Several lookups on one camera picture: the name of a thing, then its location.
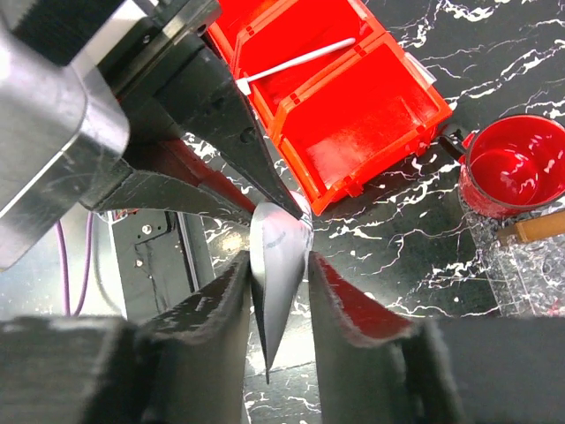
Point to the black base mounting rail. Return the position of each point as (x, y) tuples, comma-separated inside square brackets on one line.
[(162, 258)]

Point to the white toothbrush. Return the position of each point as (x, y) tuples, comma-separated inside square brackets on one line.
[(243, 84)]

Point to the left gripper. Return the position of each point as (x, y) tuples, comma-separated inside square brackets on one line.
[(63, 132)]

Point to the white toothpaste tube black cap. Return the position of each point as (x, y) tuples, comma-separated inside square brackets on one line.
[(279, 246)]

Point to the red plastic organizer bin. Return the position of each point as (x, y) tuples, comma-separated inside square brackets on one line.
[(341, 119)]

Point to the clear acrylic toothbrush holder rack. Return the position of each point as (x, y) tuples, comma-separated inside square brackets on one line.
[(526, 279)]

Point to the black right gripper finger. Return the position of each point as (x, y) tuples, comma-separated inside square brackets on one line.
[(201, 95)]

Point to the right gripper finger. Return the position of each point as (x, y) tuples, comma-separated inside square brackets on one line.
[(375, 366), (186, 365)]

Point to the red cup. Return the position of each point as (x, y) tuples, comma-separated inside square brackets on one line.
[(514, 165)]

